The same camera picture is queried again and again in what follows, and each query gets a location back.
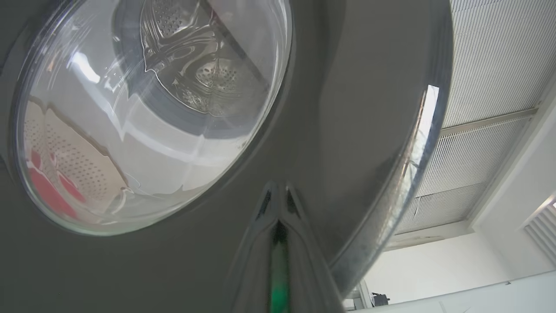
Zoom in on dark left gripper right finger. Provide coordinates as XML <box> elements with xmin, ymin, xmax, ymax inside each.
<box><xmin>281</xmin><ymin>184</ymin><xmax>346</xmax><ymax>313</ymax></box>

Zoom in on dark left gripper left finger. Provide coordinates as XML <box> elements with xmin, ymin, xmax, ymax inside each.
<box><xmin>222</xmin><ymin>183</ymin><xmax>281</xmax><ymax>313</ymax></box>

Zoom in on dark washing machine door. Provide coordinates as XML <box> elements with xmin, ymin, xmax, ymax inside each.
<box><xmin>0</xmin><ymin>0</ymin><xmax>454</xmax><ymax>313</ymax></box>

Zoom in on red garment with white trim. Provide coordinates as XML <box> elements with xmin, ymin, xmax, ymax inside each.
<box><xmin>27</xmin><ymin>150</ymin><xmax>87</xmax><ymax>220</ymax></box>

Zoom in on steel washing machine drum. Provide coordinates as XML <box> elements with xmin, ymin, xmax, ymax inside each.
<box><xmin>139</xmin><ymin>0</ymin><xmax>270</xmax><ymax>118</ymax></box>

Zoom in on white wall air vent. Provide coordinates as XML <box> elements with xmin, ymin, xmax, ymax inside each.
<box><xmin>523</xmin><ymin>198</ymin><xmax>556</xmax><ymax>266</ymax></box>

